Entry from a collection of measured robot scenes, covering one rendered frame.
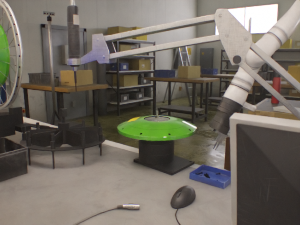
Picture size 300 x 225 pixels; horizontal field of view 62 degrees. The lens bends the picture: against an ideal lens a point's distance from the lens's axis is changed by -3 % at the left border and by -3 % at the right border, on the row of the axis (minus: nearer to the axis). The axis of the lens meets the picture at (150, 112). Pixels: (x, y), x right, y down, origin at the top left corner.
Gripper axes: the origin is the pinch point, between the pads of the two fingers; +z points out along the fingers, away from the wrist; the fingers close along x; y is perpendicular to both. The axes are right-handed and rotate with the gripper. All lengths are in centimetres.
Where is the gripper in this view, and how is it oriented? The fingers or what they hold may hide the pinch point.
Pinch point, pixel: (214, 149)
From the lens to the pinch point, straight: 95.8
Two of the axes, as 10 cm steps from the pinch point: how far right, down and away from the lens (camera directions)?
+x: 2.0, 1.9, -9.6
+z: -4.5, 8.9, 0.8
